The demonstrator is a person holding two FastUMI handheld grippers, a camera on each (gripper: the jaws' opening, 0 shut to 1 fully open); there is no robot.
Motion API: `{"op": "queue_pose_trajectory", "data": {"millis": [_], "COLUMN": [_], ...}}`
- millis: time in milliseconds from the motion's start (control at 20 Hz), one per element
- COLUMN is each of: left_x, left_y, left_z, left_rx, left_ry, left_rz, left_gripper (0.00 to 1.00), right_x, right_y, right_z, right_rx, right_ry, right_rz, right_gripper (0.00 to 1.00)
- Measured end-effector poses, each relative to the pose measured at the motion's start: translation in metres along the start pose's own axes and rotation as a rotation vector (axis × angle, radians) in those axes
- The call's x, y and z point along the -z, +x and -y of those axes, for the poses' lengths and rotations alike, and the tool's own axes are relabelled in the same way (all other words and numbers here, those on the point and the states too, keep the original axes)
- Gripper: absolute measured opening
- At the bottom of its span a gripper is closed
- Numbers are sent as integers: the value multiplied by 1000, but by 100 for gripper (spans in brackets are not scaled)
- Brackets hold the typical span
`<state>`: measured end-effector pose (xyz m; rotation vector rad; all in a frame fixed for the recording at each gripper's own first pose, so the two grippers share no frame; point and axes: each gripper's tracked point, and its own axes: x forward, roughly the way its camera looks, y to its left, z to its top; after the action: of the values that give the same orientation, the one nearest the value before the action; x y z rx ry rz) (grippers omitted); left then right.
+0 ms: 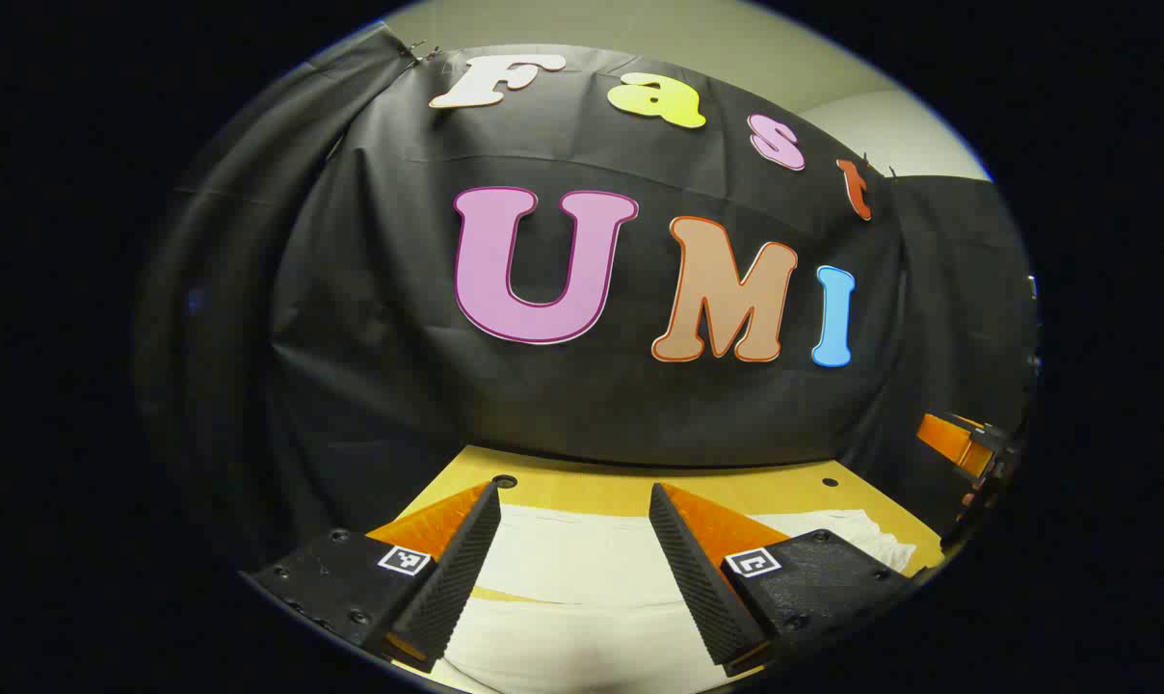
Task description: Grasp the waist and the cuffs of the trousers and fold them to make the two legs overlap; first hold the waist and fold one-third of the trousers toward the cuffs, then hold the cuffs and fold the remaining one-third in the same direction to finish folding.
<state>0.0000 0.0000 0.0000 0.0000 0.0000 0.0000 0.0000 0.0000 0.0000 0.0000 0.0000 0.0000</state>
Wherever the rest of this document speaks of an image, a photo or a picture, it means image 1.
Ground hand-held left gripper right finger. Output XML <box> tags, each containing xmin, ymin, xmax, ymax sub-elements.
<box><xmin>648</xmin><ymin>482</ymin><xmax>922</xmax><ymax>678</ymax></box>

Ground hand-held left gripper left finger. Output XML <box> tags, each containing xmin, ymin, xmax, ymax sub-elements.
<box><xmin>243</xmin><ymin>480</ymin><xmax>503</xmax><ymax>674</ymax></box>

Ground white jeans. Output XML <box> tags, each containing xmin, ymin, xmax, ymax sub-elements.
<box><xmin>428</xmin><ymin>503</ymin><xmax>918</xmax><ymax>694</ymax></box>

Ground black backdrop cloth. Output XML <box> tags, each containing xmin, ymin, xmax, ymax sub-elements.
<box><xmin>134</xmin><ymin>24</ymin><xmax>1041</xmax><ymax>579</ymax></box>

